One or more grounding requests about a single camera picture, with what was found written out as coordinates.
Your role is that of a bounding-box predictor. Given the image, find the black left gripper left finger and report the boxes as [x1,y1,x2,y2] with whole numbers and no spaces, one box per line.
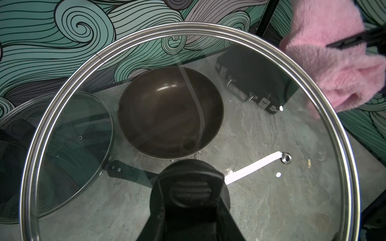
[137,197,165,241]

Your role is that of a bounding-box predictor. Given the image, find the black case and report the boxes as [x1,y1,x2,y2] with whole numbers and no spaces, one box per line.
[215,45,299,114]

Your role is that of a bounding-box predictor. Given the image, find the brown pan beige handle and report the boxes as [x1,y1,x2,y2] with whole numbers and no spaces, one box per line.
[117,66,224,159]

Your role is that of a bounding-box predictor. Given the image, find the pink cloth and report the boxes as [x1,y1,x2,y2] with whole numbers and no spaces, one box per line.
[279,0,386,112]

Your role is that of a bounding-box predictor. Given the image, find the glass pot lid black knob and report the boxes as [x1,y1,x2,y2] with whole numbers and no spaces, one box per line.
[19,20,360,241]

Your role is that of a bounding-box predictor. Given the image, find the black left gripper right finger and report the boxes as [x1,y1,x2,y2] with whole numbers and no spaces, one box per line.
[217,199,245,241]

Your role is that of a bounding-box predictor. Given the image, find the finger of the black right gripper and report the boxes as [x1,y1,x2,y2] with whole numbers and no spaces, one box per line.
[327,25,386,50]

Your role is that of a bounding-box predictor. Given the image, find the glass lid on black pan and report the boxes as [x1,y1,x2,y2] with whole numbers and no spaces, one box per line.
[1,91,114,225]

